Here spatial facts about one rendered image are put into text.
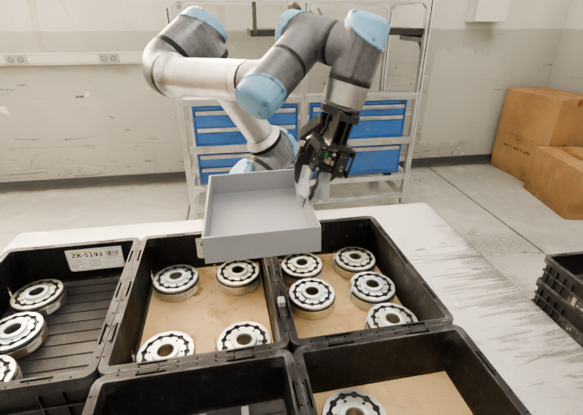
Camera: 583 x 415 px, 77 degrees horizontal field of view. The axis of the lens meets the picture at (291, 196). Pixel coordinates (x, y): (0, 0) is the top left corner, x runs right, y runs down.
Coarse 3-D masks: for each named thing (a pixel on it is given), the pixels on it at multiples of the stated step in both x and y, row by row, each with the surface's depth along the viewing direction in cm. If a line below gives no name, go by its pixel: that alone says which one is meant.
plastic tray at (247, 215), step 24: (216, 192) 86; (240, 192) 86; (264, 192) 86; (288, 192) 86; (216, 216) 76; (240, 216) 76; (264, 216) 76; (288, 216) 75; (312, 216) 68; (216, 240) 61; (240, 240) 61; (264, 240) 62; (288, 240) 63; (312, 240) 64
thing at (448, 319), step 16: (320, 224) 97; (272, 256) 83; (400, 256) 83; (416, 272) 78; (288, 304) 69; (288, 320) 65; (432, 320) 65; (448, 320) 65; (320, 336) 62; (336, 336) 63; (352, 336) 62
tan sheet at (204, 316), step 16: (208, 272) 94; (208, 288) 88; (256, 288) 88; (160, 304) 83; (176, 304) 83; (192, 304) 83; (208, 304) 83; (224, 304) 83; (240, 304) 83; (256, 304) 83; (160, 320) 79; (176, 320) 79; (192, 320) 79; (208, 320) 79; (224, 320) 79; (240, 320) 79; (256, 320) 79; (144, 336) 75; (192, 336) 75; (208, 336) 75
